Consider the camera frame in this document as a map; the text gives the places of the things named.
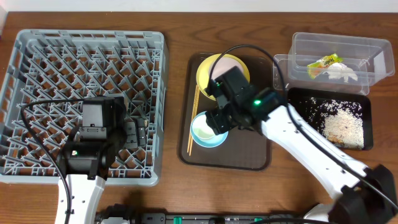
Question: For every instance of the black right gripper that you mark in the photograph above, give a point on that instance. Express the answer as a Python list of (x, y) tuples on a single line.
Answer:
[(214, 119)]

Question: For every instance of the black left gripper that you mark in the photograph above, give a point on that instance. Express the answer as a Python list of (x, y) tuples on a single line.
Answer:
[(137, 134)]

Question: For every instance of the white paper cup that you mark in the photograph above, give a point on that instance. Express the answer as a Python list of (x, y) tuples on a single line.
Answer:
[(201, 129)]

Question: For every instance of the white bowl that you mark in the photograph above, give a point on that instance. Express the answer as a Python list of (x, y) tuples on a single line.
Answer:
[(223, 65)]

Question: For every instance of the green snack wrapper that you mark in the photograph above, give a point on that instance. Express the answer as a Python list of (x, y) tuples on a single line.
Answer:
[(315, 68)]

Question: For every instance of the rice food scraps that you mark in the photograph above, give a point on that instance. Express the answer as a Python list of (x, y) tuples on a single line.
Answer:
[(338, 121)]

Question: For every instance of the white paper napkin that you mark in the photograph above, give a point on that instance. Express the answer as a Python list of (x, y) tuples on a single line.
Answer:
[(341, 71)]

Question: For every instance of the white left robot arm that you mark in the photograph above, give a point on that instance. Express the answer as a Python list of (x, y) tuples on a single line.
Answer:
[(92, 147)]

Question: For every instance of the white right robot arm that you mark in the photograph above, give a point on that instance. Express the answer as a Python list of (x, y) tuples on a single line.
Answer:
[(360, 194)]

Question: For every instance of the clear plastic waste bin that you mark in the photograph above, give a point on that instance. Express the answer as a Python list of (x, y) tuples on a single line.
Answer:
[(371, 59)]

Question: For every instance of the black waste tray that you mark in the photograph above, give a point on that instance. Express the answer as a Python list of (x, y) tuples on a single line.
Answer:
[(298, 98)]

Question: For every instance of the grey plastic dishwasher rack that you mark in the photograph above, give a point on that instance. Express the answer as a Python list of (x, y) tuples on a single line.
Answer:
[(51, 71)]

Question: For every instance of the dark brown serving tray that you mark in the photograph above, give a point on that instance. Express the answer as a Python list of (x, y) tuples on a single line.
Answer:
[(242, 149)]

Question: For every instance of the light blue saucer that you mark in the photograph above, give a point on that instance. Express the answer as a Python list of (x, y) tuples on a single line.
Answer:
[(213, 142)]

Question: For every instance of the yellow round plate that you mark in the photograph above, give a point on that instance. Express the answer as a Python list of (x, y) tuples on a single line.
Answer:
[(204, 68)]

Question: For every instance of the wooden chopstick left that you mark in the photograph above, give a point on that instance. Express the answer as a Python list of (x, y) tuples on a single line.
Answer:
[(192, 119)]

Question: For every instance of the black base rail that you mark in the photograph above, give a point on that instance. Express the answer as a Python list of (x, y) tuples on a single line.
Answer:
[(119, 213)]

